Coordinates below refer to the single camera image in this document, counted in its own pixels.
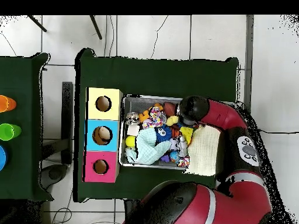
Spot mint green waffle cloth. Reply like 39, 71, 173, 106
124, 127, 172, 165

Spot shallow silver mesh bin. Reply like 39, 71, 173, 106
118, 94, 237, 171

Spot wooden box with three holes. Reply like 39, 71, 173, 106
82, 87, 124, 183

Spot colourful patterned cloth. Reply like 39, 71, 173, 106
141, 106, 167, 130

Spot orange toy block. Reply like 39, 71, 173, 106
138, 102, 164, 123

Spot blue spiky ball with eyes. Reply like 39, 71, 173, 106
154, 124, 173, 143

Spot crushed metal can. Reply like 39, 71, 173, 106
126, 111, 141, 125

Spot yellow plush duck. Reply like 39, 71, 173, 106
166, 115, 179, 127

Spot brown toy football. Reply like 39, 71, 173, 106
163, 101, 178, 117

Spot yellow ball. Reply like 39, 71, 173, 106
125, 135, 137, 148

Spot yellow cheese wedge toy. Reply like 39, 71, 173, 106
180, 126, 194, 145

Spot dark green table cloth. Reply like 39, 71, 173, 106
0, 52, 54, 202
73, 47, 239, 203

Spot cream waffle cloth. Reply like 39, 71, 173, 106
185, 125, 221, 177

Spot grey round stand foot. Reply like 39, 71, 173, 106
39, 164, 68, 190

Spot black tripod leg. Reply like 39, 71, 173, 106
27, 15, 47, 33
89, 15, 103, 40

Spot green plastic cup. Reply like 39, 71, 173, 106
0, 122, 22, 141

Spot orange plastic cup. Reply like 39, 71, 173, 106
0, 94, 17, 113

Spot blue plastic cup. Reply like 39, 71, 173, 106
0, 145, 8, 172

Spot black power cable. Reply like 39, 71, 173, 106
259, 129, 299, 135

